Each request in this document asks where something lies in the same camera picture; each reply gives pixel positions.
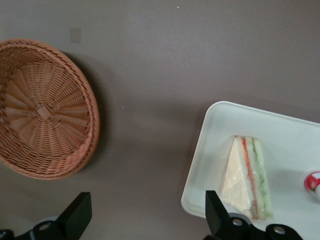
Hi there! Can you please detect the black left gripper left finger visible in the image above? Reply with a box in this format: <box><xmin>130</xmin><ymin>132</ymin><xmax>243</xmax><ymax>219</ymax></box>
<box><xmin>18</xmin><ymin>191</ymin><xmax>92</xmax><ymax>240</ymax></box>

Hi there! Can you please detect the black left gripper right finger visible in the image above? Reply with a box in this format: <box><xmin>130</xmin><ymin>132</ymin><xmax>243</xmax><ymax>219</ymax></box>
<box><xmin>203</xmin><ymin>190</ymin><xmax>303</xmax><ymax>240</ymax></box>

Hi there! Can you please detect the triangular sandwich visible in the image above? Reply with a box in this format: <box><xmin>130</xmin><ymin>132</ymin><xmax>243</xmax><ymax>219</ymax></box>
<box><xmin>220</xmin><ymin>135</ymin><xmax>274</xmax><ymax>221</ymax></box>

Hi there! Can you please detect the cream plastic tray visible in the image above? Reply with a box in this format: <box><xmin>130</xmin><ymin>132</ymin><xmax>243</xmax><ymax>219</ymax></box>
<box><xmin>180</xmin><ymin>100</ymin><xmax>320</xmax><ymax>240</ymax></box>

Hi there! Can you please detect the brown woven wicker basket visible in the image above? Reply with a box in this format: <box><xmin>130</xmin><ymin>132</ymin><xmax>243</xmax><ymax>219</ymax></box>
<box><xmin>0</xmin><ymin>38</ymin><xmax>101</xmax><ymax>181</ymax></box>

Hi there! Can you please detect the red white small bottle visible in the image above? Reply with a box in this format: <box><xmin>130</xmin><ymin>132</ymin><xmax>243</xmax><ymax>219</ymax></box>
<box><xmin>304</xmin><ymin>170</ymin><xmax>320</xmax><ymax>200</ymax></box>

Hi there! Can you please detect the clear tape piece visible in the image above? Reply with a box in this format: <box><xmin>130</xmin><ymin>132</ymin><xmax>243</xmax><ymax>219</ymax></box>
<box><xmin>70</xmin><ymin>27</ymin><xmax>82</xmax><ymax>44</ymax></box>

